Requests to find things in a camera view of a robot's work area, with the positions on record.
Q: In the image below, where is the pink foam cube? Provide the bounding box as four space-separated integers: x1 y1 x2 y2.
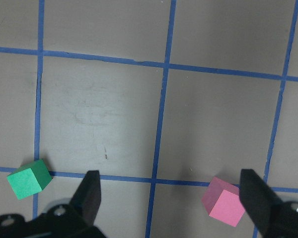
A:
201 177 245 227

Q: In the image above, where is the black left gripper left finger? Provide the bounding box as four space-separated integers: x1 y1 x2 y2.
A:
70 170 101 226

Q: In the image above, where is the green foam cube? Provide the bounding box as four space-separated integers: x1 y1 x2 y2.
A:
6 159 52 200

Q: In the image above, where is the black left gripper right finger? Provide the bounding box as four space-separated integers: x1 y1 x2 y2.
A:
239 169 283 236

